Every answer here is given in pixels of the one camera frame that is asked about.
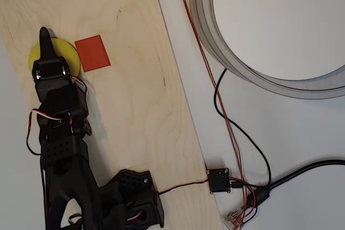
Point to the red square plastic plate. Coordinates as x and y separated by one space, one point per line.
93 53

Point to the large grey round shade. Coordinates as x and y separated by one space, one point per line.
205 20

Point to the round yellow sponge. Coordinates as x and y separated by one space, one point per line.
67 52

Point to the small black controller board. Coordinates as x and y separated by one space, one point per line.
219 180

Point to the light plywood board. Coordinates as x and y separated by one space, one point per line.
134 79

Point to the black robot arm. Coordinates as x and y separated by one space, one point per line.
64 176

